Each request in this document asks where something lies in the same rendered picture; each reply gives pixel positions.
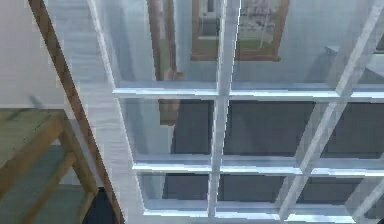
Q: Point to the brown framed wall picture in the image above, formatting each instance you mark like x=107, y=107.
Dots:
x=253, y=53

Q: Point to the green wooden table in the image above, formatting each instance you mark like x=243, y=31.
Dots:
x=30, y=140

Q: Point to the white framed glass window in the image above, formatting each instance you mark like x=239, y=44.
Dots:
x=222, y=93

